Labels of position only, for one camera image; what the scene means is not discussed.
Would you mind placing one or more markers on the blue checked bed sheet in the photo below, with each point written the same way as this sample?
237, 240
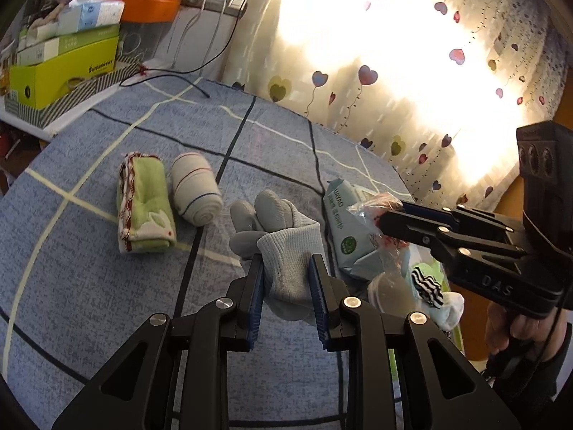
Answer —
112, 300

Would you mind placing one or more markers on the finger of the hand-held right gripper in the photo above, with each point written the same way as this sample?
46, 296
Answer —
416, 230
465, 217

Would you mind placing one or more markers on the translucent storage box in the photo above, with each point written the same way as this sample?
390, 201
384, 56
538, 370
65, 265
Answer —
152, 40

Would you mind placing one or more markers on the pale green flat box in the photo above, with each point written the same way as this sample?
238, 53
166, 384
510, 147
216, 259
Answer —
67, 47

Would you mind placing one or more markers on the lime green cardboard box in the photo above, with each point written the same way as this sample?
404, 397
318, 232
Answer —
58, 80

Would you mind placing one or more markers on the black white striped sock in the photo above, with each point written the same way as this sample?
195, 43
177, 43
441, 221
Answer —
427, 284

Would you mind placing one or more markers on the white side shelf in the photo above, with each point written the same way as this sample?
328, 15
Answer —
27, 121

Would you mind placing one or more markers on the orange tray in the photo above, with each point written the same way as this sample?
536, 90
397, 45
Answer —
147, 9

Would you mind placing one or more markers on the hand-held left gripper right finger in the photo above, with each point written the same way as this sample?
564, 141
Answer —
320, 304

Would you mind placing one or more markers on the pale blue tissue packet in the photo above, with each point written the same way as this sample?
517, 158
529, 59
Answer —
94, 13

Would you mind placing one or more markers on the clear red snack packet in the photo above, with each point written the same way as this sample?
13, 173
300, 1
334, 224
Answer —
367, 208

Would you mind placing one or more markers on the heart print curtain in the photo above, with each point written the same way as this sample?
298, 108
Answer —
358, 31

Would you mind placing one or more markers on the rolled beige striped sock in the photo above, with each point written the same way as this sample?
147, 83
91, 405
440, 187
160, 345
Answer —
192, 183

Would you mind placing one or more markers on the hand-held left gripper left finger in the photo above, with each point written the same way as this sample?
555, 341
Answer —
255, 304

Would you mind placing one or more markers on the grey work glove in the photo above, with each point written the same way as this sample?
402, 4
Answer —
286, 255

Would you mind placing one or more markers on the person's right forearm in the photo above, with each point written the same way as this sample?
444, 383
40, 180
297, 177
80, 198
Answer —
550, 376

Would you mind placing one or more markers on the person's right hand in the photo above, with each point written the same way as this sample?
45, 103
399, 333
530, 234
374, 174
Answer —
501, 327

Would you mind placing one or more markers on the green rolled towel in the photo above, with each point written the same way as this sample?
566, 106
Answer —
147, 201

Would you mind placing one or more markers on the pale blue wet wipes pack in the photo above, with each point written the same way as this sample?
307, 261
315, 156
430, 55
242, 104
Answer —
349, 242

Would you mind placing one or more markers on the striped cardboard box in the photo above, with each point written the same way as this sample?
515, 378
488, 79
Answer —
89, 94

